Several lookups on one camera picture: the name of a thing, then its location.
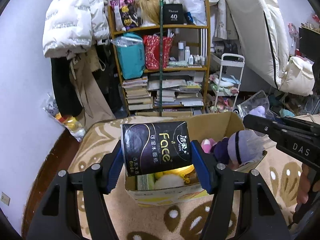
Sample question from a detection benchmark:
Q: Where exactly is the purple white-haired doll plush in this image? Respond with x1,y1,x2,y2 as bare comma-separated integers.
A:
210,130,265,170

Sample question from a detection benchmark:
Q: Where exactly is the pink bear plush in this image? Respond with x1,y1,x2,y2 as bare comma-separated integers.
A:
201,138,217,154

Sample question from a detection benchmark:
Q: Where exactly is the yellow dog plush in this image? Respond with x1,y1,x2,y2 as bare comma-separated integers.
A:
154,165,195,180

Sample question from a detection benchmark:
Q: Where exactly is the green tissue pack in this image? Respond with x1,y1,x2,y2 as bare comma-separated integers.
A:
136,173,155,191

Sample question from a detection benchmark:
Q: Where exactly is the white black fluffy plush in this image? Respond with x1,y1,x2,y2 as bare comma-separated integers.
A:
154,174,184,190

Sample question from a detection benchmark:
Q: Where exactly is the black Face tissue pack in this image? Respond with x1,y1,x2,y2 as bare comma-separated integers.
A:
121,121,192,177

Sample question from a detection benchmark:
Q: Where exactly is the person right hand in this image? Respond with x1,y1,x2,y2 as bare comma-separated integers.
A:
296,164,311,204

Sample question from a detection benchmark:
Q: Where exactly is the clear plastic bag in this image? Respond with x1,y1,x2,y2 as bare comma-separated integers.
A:
237,90,273,119

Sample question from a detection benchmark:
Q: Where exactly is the white rolling cart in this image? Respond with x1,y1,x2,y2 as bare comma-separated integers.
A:
209,53,245,113

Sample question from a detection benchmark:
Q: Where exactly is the printed cardboard box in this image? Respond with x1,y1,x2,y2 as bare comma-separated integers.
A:
121,112,266,206

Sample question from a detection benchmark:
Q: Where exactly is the stack of books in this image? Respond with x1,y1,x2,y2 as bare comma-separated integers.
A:
122,70,206,112

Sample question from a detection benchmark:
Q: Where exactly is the cream folded mattress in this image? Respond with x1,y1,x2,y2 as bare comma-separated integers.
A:
226,0,315,96

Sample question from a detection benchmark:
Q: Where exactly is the beige tote bag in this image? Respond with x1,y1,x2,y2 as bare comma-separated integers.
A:
70,47,116,129

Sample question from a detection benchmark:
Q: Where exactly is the yellow wooden bookshelf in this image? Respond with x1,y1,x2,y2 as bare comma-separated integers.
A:
107,0,210,114

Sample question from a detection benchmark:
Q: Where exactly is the red patterned gift bag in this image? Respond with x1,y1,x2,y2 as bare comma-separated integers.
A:
143,35,174,70

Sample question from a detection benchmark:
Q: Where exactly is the black box marked 40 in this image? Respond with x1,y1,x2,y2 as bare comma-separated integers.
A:
163,4,184,25

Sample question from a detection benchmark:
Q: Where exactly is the teal bag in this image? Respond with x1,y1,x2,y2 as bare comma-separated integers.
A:
111,33,145,80

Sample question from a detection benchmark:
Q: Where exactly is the blonde wig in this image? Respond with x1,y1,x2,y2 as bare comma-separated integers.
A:
135,0,160,27

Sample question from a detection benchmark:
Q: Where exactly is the white puffer jacket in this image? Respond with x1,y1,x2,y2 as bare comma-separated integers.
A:
42,0,110,59

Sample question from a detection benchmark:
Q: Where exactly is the wall outlet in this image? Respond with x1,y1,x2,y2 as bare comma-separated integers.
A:
1,192,11,206

